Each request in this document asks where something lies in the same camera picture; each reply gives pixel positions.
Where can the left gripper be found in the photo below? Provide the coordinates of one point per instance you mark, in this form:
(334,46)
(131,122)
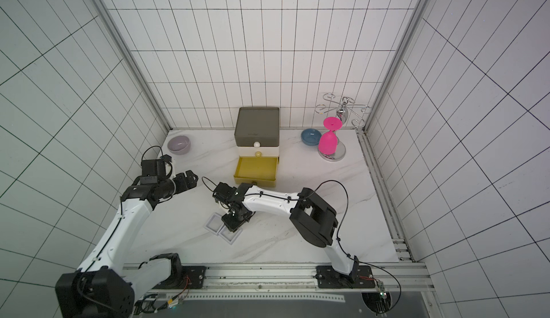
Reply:
(183,185)

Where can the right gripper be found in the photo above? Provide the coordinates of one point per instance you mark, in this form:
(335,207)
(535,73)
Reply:
(235,217)

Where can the white brooch box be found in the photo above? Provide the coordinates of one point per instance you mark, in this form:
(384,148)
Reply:
(229,236)
(214,224)

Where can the three-tier drawer cabinet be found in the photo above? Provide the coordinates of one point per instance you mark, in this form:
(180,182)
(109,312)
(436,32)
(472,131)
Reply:
(257,138)

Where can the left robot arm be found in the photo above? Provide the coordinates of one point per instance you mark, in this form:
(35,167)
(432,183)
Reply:
(98,288)

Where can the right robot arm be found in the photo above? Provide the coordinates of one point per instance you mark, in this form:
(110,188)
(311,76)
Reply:
(314,219)

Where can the purple bowl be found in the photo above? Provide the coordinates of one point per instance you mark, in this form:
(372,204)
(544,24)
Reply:
(179,145)

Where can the blue bowl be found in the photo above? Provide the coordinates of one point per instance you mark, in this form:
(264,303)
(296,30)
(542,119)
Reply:
(311,137)

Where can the pink plastic goblet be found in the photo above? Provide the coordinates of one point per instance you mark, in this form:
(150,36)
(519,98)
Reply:
(329,141)

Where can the chrome glass rack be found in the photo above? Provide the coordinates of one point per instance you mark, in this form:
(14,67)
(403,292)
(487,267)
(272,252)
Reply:
(346,109)

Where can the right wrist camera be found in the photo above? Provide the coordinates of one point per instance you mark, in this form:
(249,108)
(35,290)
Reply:
(222,193)

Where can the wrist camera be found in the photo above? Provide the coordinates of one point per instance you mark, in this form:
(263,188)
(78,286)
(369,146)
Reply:
(167,159)
(222,193)

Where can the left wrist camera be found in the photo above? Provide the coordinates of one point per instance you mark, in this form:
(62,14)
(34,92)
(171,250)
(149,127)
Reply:
(167,159)

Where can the aluminium mounting rail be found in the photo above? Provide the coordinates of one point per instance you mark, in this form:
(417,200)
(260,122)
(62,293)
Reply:
(283,281)

